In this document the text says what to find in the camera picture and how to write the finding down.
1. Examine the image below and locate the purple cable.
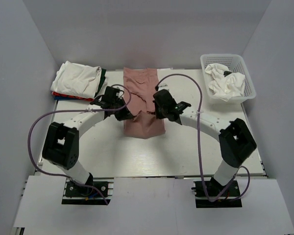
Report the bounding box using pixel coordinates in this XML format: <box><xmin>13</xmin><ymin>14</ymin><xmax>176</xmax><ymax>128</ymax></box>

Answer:
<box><xmin>154</xmin><ymin>73</ymin><xmax>250</xmax><ymax>203</ymax></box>
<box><xmin>28</xmin><ymin>84</ymin><xmax>132</xmax><ymax>205</ymax></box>

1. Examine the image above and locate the folded blue t shirt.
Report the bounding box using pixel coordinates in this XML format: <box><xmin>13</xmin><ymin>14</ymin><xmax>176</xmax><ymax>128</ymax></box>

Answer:
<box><xmin>53</xmin><ymin>96</ymin><xmax>92</xmax><ymax>101</ymax></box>

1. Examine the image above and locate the folded red t shirt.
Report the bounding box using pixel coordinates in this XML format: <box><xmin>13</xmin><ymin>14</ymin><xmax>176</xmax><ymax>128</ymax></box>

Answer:
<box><xmin>51</xmin><ymin>92</ymin><xmax>94</xmax><ymax>102</ymax></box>

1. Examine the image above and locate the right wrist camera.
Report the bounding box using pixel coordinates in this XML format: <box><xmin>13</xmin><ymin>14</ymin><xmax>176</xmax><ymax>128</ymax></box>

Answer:
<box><xmin>153</xmin><ymin>89</ymin><xmax>177</xmax><ymax>108</ymax></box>

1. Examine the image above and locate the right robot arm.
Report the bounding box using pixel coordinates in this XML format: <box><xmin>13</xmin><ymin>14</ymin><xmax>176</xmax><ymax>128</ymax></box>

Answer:
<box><xmin>154</xmin><ymin>101</ymin><xmax>257</xmax><ymax>195</ymax></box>

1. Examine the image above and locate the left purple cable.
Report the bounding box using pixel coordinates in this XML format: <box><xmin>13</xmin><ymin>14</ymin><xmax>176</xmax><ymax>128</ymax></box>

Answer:
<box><xmin>28</xmin><ymin>84</ymin><xmax>132</xmax><ymax>205</ymax></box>

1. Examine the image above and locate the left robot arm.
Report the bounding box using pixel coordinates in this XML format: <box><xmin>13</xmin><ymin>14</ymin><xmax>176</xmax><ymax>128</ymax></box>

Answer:
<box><xmin>42</xmin><ymin>97</ymin><xmax>134</xmax><ymax>195</ymax></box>

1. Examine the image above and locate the folded dark green t shirt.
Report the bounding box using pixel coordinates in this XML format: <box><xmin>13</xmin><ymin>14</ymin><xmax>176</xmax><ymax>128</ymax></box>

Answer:
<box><xmin>95</xmin><ymin>69</ymin><xmax>106</xmax><ymax>96</ymax></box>

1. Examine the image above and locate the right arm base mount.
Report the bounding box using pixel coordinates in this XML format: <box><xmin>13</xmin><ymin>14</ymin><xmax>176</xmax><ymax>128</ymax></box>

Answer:
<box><xmin>190</xmin><ymin>180</ymin><xmax>243</xmax><ymax>209</ymax></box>

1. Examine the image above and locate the crumpled white t shirt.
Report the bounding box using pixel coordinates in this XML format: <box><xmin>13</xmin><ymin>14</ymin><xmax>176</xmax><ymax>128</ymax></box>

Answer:
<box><xmin>205</xmin><ymin>63</ymin><xmax>245</xmax><ymax>101</ymax></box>

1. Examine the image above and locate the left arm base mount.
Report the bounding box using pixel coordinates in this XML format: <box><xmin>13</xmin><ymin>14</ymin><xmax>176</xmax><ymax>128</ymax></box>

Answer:
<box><xmin>61</xmin><ymin>178</ymin><xmax>114</xmax><ymax>206</ymax></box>

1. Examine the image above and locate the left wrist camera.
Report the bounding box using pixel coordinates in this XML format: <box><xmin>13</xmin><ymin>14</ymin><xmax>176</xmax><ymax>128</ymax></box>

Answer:
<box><xmin>102</xmin><ymin>86</ymin><xmax>120</xmax><ymax>103</ymax></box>

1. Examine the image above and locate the pink printed t shirt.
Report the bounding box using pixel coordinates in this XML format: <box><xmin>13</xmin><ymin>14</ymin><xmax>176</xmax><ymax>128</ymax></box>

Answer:
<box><xmin>123</xmin><ymin>68</ymin><xmax>166</xmax><ymax>139</ymax></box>

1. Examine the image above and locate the white plastic basket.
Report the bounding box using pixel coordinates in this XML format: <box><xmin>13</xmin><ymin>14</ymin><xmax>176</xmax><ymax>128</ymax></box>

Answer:
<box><xmin>200</xmin><ymin>54</ymin><xmax>256</xmax><ymax>104</ymax></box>

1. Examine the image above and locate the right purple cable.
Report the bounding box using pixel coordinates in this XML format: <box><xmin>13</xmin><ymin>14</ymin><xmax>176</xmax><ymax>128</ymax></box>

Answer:
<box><xmin>154</xmin><ymin>73</ymin><xmax>250</xmax><ymax>203</ymax></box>

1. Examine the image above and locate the folded white t shirt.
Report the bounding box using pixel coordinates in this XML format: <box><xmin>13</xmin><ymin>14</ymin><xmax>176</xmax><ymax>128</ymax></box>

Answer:
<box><xmin>50</xmin><ymin>61</ymin><xmax>103</xmax><ymax>98</ymax></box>

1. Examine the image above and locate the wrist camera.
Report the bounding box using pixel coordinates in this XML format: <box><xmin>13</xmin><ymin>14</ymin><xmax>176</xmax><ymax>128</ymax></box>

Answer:
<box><xmin>153</xmin><ymin>89</ymin><xmax>177</xmax><ymax>108</ymax></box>
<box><xmin>102</xmin><ymin>86</ymin><xmax>120</xmax><ymax>103</ymax></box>

